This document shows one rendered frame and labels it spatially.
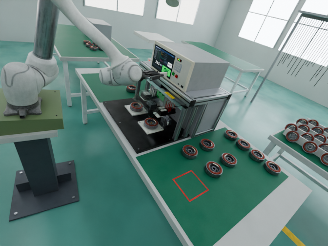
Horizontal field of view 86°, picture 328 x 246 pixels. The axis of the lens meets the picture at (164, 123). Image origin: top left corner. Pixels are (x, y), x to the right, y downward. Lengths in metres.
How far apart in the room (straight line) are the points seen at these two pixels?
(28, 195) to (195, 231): 1.46
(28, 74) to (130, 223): 1.33
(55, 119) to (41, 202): 0.84
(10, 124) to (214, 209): 1.24
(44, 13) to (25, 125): 0.64
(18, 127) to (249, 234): 1.40
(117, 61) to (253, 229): 1.07
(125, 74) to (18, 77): 0.62
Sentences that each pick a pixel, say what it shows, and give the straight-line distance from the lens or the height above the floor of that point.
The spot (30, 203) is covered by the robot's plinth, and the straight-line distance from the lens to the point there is 1.92.
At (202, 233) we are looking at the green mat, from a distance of 0.99.
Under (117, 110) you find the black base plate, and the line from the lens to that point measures 1.50.
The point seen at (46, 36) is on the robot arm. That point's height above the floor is 1.27.
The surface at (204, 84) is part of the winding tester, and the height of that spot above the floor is 1.16.
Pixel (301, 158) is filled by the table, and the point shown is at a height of 0.73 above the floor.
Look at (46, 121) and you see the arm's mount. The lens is 1.31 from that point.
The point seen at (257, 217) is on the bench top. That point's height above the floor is 0.75.
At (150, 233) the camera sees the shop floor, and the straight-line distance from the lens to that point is 1.73.
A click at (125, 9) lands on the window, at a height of 1.09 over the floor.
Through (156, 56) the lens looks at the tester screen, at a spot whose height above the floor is 1.22.
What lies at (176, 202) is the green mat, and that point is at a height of 0.75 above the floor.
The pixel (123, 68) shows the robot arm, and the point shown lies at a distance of 0.85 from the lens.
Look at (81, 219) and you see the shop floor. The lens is 1.77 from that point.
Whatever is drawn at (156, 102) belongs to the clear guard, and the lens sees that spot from 1.09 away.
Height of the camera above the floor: 1.59
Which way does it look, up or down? 35 degrees down
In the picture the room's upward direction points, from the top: 15 degrees clockwise
